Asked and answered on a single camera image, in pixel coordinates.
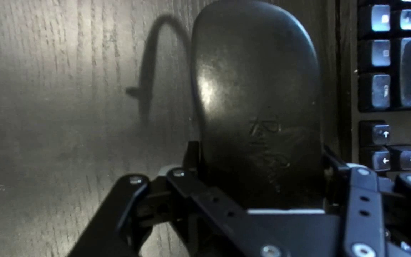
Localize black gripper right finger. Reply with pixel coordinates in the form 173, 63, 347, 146
321, 144, 411, 257

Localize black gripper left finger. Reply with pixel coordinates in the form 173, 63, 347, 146
67, 140, 283, 257

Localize black keyboard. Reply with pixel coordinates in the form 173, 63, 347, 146
336, 0, 411, 176

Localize black glasses case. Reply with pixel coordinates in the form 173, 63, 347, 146
189, 0, 327, 211

